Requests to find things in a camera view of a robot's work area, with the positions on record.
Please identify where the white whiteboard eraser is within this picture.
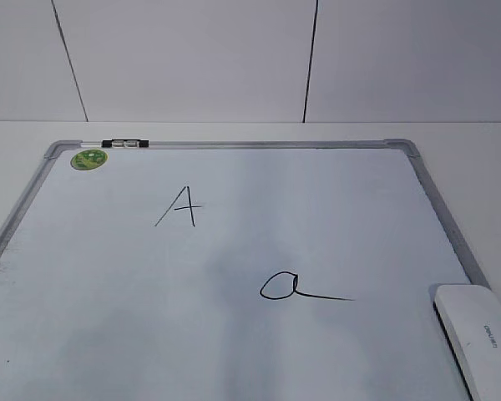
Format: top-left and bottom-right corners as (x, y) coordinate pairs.
(434, 285), (501, 400)

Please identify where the black and clear marker pen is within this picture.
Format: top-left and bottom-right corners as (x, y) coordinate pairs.
(80, 139), (149, 149)

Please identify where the round green magnet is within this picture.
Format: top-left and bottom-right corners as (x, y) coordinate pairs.
(70, 150), (108, 171)

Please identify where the white whiteboard with aluminium frame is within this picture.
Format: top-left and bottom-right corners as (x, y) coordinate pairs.
(0, 140), (492, 400)

